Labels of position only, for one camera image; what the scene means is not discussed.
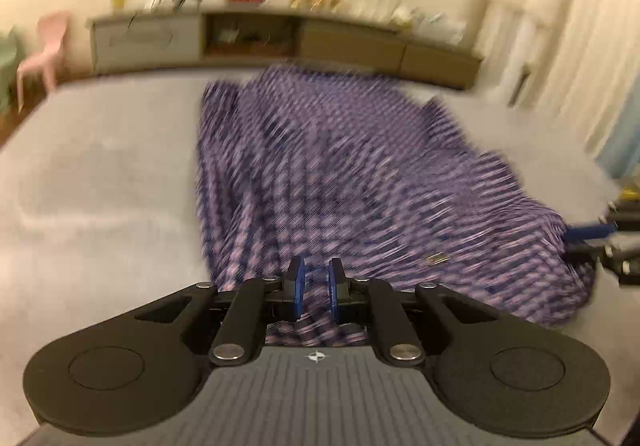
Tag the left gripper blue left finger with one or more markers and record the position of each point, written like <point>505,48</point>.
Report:
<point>257,304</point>

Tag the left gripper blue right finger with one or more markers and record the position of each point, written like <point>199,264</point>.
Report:
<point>374,305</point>

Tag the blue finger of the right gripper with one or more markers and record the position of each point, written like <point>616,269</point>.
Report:
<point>598,231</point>

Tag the navy plaid shirt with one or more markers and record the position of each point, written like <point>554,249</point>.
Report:
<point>315,165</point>

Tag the blue curtain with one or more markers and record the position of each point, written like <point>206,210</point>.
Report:
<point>620,154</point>

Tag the cream window curtain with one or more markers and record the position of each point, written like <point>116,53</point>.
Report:
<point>573,60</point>

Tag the white storage box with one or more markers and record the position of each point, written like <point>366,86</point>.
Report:
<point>441,28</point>

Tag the glass cups group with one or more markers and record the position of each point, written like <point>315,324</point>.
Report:
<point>371,10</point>

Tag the long grey tv cabinet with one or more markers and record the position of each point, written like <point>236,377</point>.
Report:
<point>232,37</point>

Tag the pink plastic child chair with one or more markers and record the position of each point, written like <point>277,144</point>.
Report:
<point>52,30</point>

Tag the green plastic child chair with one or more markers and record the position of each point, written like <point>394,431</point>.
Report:
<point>11,55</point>

